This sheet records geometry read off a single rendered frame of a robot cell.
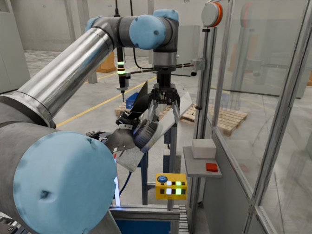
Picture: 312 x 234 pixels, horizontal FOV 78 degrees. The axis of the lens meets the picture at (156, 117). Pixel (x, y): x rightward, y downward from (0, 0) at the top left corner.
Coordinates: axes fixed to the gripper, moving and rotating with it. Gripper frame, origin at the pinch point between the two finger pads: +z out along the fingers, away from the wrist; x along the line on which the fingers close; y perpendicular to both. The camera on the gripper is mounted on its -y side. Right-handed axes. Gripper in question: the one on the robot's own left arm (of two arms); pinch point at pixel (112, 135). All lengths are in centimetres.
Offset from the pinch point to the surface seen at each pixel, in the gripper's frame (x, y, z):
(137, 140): 9.5, 0.6, 17.3
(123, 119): -5.8, 7.9, 12.5
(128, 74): -36.1, -1.2, 14.9
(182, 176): 15.2, -42.6, 20.1
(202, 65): -36, -5, 75
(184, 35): -95, 498, 523
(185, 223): 111, -1, 59
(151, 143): 10.1, -8.0, 23.5
